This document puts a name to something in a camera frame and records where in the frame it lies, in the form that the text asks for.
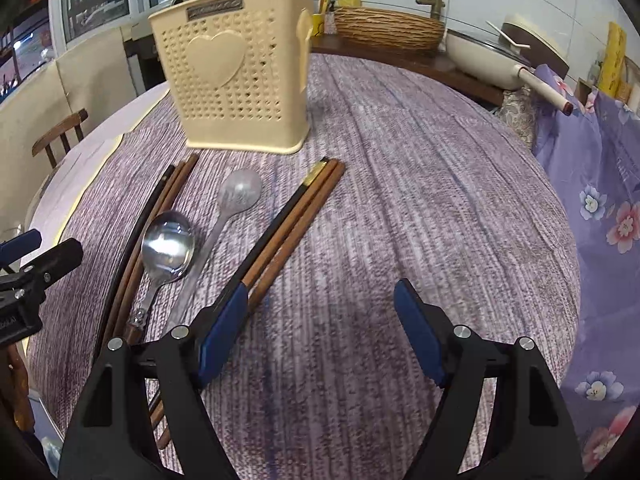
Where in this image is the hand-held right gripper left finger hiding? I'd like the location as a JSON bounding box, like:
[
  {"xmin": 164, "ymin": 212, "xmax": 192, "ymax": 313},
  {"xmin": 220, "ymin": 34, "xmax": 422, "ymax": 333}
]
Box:
[{"xmin": 57, "ymin": 282, "xmax": 251, "ymax": 480}]

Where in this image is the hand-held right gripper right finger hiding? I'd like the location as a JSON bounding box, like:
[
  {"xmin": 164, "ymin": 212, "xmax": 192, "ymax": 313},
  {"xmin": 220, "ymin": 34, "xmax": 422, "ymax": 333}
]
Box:
[{"xmin": 393, "ymin": 278, "xmax": 586, "ymax": 480}]

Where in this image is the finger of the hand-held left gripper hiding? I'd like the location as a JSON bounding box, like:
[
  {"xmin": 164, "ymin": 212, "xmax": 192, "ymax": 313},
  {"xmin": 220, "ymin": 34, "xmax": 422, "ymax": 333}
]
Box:
[
  {"xmin": 0, "ymin": 238, "xmax": 84, "ymax": 292},
  {"xmin": 0, "ymin": 229, "xmax": 42, "ymax": 267}
]

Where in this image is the black chopstick with gold band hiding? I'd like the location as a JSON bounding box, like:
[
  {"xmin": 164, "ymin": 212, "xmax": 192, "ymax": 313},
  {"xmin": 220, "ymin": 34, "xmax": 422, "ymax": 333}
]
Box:
[{"xmin": 235, "ymin": 156, "xmax": 331, "ymax": 288}]

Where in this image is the cream perforated utensil holder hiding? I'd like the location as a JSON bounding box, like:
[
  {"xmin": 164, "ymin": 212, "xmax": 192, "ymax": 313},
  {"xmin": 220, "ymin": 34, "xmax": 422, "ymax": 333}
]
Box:
[{"xmin": 148, "ymin": 0, "xmax": 315, "ymax": 155}]

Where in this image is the metal spoon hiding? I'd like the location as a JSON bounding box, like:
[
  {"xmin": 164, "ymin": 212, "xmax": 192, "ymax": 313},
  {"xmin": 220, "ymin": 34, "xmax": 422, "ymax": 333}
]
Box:
[{"xmin": 126, "ymin": 211, "xmax": 196, "ymax": 346}]

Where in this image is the wooden chair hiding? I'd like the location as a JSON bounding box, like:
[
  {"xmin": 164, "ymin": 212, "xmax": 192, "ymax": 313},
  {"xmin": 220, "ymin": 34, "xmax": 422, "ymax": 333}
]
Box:
[{"xmin": 31, "ymin": 108, "xmax": 89, "ymax": 171}]

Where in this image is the purple woven tablecloth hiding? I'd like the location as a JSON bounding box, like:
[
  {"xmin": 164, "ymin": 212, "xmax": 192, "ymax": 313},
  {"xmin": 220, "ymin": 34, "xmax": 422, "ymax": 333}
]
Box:
[{"xmin": 25, "ymin": 52, "xmax": 583, "ymax": 480}]

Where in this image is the clear plastic spoon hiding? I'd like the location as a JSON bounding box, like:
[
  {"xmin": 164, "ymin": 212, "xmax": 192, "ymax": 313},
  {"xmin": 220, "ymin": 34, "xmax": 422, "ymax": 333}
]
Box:
[{"xmin": 165, "ymin": 168, "xmax": 263, "ymax": 333}]

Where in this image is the purple floral cloth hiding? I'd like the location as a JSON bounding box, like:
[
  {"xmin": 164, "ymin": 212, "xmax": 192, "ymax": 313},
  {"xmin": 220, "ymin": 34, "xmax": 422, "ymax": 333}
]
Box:
[{"xmin": 530, "ymin": 62, "xmax": 640, "ymax": 471}]

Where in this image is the patterned cushion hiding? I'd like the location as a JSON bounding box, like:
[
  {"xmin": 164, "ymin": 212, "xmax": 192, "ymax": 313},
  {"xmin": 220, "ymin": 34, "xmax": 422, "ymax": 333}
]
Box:
[{"xmin": 495, "ymin": 87, "xmax": 538, "ymax": 151}]

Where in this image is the window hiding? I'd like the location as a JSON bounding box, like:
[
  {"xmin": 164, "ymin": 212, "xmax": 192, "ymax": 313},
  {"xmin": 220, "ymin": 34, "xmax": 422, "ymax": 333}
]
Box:
[{"xmin": 60, "ymin": 0, "xmax": 146, "ymax": 43}]

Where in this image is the dark wooden counter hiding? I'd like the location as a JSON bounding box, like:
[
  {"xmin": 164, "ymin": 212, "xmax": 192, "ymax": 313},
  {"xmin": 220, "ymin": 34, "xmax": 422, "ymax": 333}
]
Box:
[{"xmin": 310, "ymin": 35, "xmax": 506, "ymax": 107}]

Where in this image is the white pan with glass lid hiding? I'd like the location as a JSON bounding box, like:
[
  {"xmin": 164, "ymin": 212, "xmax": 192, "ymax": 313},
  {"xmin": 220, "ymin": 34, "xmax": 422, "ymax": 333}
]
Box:
[{"xmin": 445, "ymin": 27, "xmax": 576, "ymax": 117}]

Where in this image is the wicker-pattern wash basin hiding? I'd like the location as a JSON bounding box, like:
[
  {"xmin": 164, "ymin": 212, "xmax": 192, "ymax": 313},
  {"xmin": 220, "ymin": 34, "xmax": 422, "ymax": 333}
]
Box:
[{"xmin": 332, "ymin": 6, "xmax": 447, "ymax": 53}]

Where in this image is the white and brown appliance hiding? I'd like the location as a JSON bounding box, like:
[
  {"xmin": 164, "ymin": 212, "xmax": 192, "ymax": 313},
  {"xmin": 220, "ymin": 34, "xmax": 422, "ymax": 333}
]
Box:
[{"xmin": 500, "ymin": 14, "xmax": 571, "ymax": 81}]

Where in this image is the brass faucet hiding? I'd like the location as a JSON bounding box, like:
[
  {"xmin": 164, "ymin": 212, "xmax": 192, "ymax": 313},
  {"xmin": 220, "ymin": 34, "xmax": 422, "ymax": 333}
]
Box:
[{"xmin": 415, "ymin": 0, "xmax": 446, "ymax": 21}]

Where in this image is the yellow package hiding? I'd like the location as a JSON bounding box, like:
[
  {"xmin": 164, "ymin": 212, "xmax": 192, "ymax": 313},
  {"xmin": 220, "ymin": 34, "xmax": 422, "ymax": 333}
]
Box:
[{"xmin": 597, "ymin": 21, "xmax": 628, "ymax": 106}]

